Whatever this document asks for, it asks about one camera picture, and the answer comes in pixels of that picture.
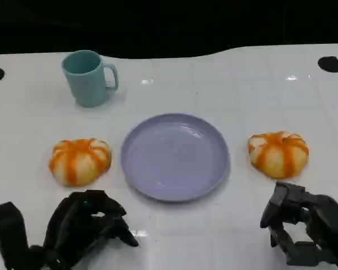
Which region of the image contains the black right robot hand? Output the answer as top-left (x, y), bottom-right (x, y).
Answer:
top-left (260, 182), bottom-right (338, 270)

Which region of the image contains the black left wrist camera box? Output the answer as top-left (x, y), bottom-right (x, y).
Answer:
top-left (0, 201), bottom-right (30, 269)

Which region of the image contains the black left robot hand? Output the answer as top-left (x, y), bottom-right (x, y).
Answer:
top-left (28, 189), bottom-right (140, 270)

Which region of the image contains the lilac plate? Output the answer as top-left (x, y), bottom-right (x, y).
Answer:
top-left (121, 112), bottom-right (232, 203)

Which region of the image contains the pale green mug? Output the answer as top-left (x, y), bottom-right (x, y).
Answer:
top-left (61, 49), bottom-right (119, 108)

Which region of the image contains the orange and white bread roll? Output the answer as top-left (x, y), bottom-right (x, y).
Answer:
top-left (48, 138), bottom-right (112, 187)
top-left (247, 130), bottom-right (310, 181)

